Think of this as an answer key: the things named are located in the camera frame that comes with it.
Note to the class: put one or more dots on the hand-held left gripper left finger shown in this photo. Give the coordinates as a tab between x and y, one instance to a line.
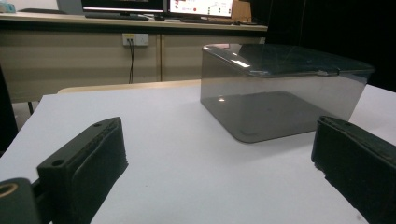
93	161

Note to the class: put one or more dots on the white wall socket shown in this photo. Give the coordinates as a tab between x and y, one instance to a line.
140	39

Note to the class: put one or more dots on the transparent grey storage box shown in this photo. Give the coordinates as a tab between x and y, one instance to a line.
267	115

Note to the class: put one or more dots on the teal tissue pack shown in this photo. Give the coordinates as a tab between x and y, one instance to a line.
6	7

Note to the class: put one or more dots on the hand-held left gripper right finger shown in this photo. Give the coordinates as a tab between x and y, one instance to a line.
358	161

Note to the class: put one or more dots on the dark computer monitor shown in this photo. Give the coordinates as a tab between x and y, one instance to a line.
121	3

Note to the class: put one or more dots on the black keyboard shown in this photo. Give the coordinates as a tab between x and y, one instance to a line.
115	16
208	20

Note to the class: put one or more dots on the lit computer monitor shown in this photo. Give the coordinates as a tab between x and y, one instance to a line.
199	6

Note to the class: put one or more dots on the black curtain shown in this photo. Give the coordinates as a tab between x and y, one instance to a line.
336	28

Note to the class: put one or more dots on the brown cardboard box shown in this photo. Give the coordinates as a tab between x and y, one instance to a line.
241	11

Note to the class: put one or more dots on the long beige desk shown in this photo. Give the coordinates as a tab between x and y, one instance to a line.
77	62

